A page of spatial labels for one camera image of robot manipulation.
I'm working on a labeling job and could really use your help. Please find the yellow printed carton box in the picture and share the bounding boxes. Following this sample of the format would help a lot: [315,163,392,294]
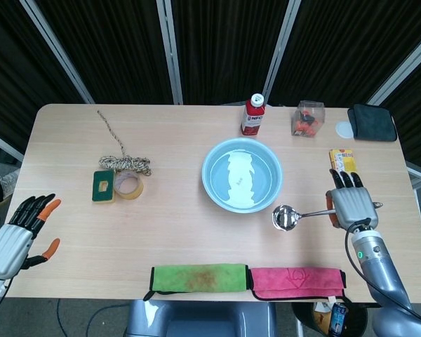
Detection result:
[328,148,359,177]

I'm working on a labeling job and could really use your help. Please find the red NFC juice bottle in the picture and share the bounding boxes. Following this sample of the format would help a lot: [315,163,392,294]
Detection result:
[240,93,267,137]

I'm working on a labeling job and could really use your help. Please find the green microfiber towel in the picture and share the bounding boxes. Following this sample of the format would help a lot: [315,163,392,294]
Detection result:
[142,263,250,302]

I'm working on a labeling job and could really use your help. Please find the white round table grommet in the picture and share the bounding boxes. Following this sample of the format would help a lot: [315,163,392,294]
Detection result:
[335,121,355,139]

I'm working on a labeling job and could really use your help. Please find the green yellow scrub sponge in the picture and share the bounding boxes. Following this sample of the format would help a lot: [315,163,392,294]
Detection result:
[91,170,116,204]

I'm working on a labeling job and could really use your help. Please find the white partition post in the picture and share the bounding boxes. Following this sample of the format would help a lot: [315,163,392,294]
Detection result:
[262,0,302,107]
[156,0,184,105]
[0,127,25,163]
[367,30,421,106]
[19,0,96,105]

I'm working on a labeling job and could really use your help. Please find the black waste bin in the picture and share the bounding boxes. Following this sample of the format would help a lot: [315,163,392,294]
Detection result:
[290,301,368,337]

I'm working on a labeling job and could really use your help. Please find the dark grey folded cloth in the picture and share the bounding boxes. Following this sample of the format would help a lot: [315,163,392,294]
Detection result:
[347,103,398,143]

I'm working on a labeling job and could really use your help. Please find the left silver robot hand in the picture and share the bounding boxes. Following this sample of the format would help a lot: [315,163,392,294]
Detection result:
[0,193,62,281]

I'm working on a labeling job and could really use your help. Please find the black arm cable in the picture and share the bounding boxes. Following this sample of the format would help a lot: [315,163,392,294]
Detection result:
[343,217,421,322]

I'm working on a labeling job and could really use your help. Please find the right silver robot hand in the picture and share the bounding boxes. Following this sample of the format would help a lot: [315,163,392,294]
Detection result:
[324,168,380,230]

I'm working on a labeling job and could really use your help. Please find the braided beige rope bundle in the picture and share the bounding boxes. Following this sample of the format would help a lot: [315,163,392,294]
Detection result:
[97,110,152,176]

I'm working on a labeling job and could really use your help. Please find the metal ladle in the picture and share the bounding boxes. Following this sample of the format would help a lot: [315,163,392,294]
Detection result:
[272,201,384,232]

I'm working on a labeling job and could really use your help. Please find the pink microfiber towel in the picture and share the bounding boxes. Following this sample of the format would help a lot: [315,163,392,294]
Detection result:
[248,267,354,303]

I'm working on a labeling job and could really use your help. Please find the grey robot torso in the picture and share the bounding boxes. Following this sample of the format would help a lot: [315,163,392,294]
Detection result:
[125,300,278,337]

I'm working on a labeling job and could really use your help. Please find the clear plastic box orange parts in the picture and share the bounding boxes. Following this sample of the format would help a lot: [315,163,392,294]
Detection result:
[290,100,326,138]

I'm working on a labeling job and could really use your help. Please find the yellowish packing tape roll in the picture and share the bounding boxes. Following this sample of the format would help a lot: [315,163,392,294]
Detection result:
[112,171,145,201]

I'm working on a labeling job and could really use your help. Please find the light blue bowl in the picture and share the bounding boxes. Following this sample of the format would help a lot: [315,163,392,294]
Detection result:
[201,137,284,216]

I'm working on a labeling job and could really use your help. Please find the blue drink can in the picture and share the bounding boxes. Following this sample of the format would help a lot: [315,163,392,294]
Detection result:
[330,303,349,333]

